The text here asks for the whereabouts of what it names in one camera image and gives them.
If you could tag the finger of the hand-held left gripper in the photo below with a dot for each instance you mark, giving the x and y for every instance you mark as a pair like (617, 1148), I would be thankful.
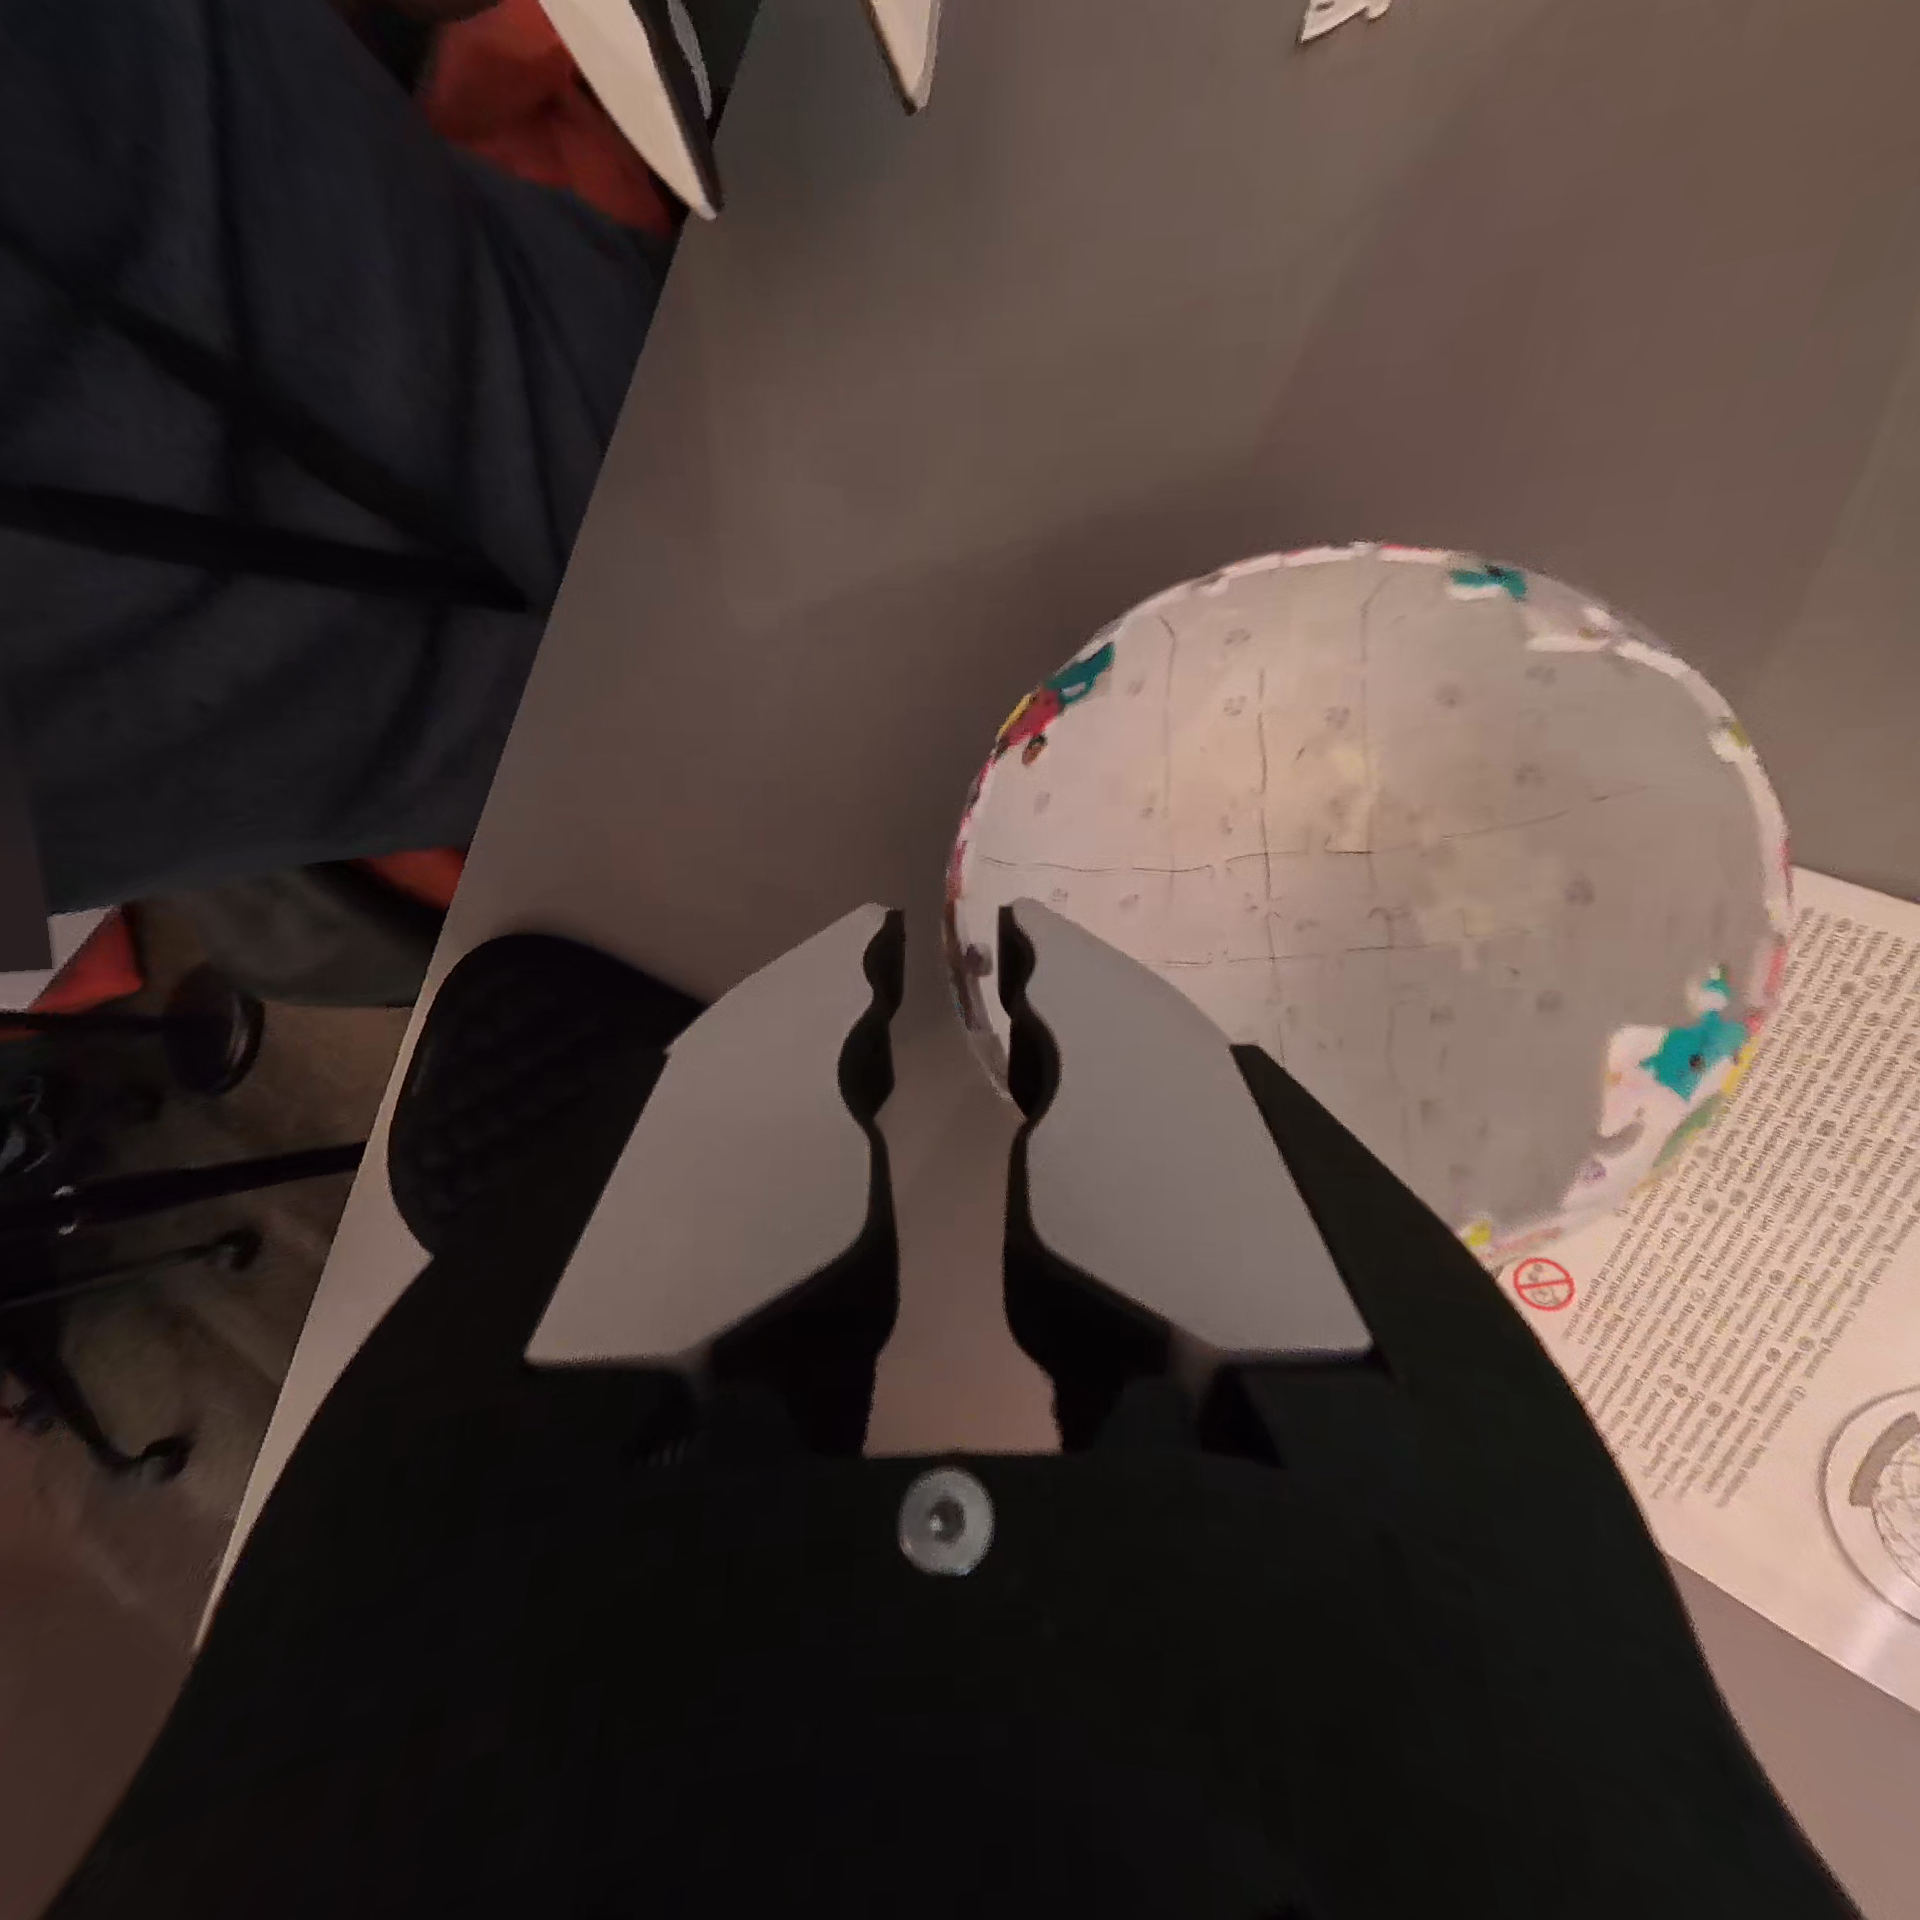
(906, 36)
(638, 76)

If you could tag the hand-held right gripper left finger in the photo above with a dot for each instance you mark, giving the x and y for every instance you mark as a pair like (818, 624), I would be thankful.
(705, 1200)

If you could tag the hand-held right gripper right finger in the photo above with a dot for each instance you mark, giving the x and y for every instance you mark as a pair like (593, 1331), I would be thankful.
(1154, 1200)

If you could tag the colourful puzzle ball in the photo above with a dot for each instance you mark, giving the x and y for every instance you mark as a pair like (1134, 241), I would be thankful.
(1350, 839)

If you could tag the loose white puzzle piece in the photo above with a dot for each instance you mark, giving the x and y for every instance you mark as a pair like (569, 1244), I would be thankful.
(1343, 15)

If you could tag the black office chair base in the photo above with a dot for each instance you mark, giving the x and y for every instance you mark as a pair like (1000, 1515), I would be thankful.
(136, 1184)

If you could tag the white instruction leaflet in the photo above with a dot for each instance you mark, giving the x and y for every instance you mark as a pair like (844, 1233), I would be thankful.
(1770, 1200)

